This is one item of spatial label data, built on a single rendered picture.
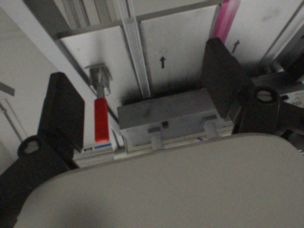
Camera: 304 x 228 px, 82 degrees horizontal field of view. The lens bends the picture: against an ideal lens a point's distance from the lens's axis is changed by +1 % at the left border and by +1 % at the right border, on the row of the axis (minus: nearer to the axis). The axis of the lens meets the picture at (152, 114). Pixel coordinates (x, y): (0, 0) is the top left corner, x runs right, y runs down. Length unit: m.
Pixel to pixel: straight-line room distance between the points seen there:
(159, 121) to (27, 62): 1.99
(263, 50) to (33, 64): 2.06
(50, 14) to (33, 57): 1.94
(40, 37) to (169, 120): 0.22
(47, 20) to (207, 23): 0.18
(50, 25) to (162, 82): 0.18
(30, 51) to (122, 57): 1.95
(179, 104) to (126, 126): 0.10
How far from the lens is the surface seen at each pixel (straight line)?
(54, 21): 0.24
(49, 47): 0.23
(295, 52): 0.39
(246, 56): 0.34
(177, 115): 0.32
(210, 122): 0.37
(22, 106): 2.39
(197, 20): 0.24
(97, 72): 0.26
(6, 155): 1.31
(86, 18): 0.49
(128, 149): 0.45
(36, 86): 2.24
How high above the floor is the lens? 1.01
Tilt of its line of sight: 24 degrees up
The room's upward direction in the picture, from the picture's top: 168 degrees clockwise
